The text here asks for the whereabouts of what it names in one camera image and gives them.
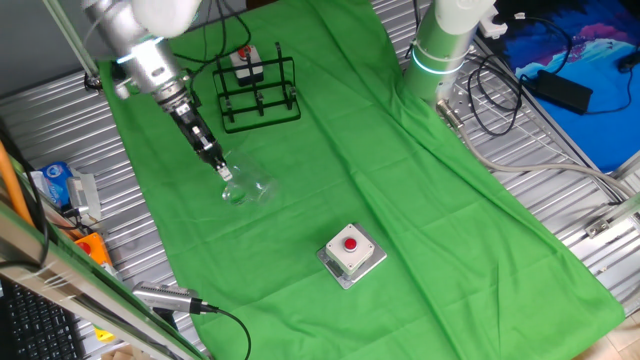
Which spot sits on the thin metal strut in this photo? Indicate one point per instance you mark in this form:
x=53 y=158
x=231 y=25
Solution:
x=71 y=37

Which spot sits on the white power strip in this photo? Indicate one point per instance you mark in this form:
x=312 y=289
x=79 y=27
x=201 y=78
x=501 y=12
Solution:
x=492 y=25

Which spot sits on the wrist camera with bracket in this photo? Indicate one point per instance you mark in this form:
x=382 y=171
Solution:
x=121 y=89

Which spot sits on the orange box red button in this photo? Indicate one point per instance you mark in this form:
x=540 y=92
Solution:
x=95 y=250

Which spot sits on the red button box with baseplate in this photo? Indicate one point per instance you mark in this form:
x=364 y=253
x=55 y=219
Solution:
x=350 y=252

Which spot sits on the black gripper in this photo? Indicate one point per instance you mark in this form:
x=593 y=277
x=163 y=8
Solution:
x=195 y=130

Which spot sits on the aluminium rail with bracket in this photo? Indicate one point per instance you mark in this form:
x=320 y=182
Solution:
x=600 y=227

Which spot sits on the black keyboard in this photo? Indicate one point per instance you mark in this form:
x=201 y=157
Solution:
x=35 y=325

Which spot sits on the silver ribbed camera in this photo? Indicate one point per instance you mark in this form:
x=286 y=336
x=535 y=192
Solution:
x=82 y=195

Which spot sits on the green cloth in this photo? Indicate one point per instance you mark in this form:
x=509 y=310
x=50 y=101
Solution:
x=400 y=200

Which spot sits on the red button grey box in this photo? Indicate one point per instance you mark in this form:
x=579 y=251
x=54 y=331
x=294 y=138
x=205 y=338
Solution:
x=247 y=70

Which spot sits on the blue tissue pack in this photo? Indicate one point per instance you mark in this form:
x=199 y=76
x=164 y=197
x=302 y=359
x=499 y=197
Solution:
x=55 y=182

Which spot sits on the silver robot mounting plate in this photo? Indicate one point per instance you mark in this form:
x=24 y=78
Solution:
x=462 y=100

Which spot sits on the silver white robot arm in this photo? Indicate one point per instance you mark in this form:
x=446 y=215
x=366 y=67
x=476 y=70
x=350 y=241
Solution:
x=145 y=60

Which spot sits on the blue patterned mat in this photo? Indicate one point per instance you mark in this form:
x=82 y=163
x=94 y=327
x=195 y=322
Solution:
x=590 y=45

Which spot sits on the orange tube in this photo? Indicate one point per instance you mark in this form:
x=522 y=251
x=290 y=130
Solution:
x=10 y=185

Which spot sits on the black power adapter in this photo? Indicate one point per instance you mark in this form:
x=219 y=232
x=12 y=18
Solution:
x=560 y=90

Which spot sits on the silver camera on stand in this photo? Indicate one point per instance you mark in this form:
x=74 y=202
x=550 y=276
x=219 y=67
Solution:
x=165 y=297

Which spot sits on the aluminium frame beam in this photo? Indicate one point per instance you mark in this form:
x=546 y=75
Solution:
x=50 y=270

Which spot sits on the black computer mouse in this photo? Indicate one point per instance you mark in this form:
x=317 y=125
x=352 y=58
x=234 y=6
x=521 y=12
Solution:
x=630 y=62

